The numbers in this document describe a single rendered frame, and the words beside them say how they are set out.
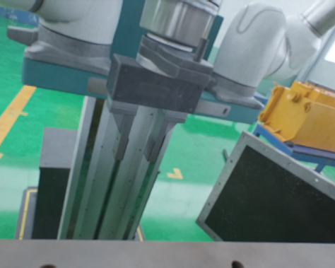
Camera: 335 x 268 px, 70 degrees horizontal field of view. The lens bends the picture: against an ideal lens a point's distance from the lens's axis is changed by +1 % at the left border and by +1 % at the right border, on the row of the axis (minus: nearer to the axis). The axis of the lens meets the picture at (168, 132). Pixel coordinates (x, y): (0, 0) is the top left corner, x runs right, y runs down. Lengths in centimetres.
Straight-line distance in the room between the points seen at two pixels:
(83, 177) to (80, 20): 60
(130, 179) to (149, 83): 79
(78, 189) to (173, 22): 81
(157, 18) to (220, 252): 25
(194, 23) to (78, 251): 25
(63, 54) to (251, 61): 48
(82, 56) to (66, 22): 7
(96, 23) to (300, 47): 62
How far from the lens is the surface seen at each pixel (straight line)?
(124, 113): 34
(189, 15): 30
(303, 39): 89
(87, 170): 94
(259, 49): 72
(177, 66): 26
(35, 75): 56
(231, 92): 73
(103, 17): 55
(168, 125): 38
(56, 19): 54
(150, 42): 31
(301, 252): 32
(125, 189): 111
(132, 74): 31
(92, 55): 55
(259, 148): 105
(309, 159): 352
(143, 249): 22
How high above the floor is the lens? 153
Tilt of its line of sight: 24 degrees down
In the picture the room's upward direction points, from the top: 21 degrees clockwise
